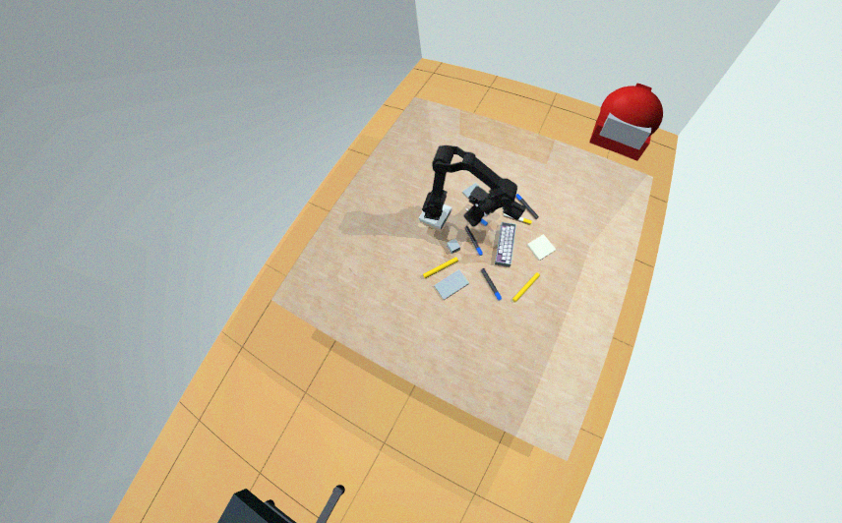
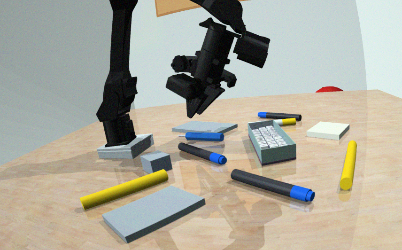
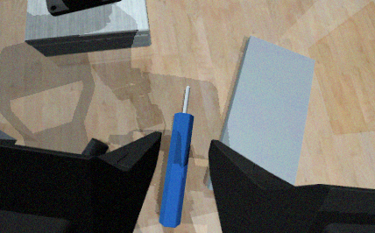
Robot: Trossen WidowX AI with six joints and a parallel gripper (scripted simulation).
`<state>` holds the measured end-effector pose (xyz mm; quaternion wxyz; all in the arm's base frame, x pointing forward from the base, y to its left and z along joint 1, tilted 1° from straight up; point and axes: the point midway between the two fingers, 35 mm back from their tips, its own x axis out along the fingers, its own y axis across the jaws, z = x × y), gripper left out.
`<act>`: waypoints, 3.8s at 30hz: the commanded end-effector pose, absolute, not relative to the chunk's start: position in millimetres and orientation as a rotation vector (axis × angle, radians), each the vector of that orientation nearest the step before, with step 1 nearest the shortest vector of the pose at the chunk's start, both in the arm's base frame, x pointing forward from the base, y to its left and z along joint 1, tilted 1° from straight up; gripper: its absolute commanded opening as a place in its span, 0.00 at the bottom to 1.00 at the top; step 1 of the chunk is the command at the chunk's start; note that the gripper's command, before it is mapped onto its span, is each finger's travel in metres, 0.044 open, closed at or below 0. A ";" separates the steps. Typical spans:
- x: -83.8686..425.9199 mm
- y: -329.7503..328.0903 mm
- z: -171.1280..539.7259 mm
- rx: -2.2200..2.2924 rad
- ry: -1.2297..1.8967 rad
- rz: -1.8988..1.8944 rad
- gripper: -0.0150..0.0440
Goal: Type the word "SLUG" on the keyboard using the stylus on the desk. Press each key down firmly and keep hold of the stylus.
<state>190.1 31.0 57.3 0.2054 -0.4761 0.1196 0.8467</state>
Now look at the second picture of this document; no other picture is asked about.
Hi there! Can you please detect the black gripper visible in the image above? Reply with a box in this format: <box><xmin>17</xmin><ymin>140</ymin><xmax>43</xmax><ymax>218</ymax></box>
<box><xmin>165</xmin><ymin>47</ymin><xmax>237</xmax><ymax>118</ymax></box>

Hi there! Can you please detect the blue stylus with metal tip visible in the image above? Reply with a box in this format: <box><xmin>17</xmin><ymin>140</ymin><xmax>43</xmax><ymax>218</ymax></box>
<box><xmin>178</xmin><ymin>132</ymin><xmax>224</xmax><ymax>141</ymax></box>

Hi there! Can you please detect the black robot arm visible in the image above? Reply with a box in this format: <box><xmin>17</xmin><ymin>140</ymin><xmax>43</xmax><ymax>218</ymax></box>
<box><xmin>96</xmin><ymin>0</ymin><xmax>270</xmax><ymax>147</ymax></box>

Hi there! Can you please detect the black marker with blue cap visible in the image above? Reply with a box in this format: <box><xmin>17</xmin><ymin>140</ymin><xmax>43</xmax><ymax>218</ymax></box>
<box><xmin>257</xmin><ymin>112</ymin><xmax>302</xmax><ymax>121</ymax></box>
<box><xmin>178</xmin><ymin>143</ymin><xmax>227</xmax><ymax>164</ymax></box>
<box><xmin>231</xmin><ymin>169</ymin><xmax>315</xmax><ymax>202</ymax></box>

